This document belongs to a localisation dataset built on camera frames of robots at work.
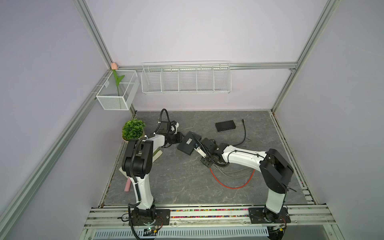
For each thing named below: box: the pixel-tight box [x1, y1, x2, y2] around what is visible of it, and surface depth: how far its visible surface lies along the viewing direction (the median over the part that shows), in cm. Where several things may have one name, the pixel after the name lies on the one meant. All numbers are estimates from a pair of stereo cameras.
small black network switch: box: [215, 120, 236, 132], surface depth 114 cm
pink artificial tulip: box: [111, 62, 125, 97], surface depth 92 cm
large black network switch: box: [177, 131, 202, 156], surface depth 101 cm
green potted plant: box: [121, 118, 147, 142], surface depth 92 cm
